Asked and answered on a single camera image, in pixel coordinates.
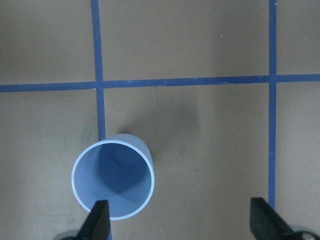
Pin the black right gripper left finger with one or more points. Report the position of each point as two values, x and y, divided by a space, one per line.
97 225

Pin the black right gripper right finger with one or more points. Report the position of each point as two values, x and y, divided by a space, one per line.
266 224

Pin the blue plastic cup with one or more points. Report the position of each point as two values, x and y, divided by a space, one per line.
118 169

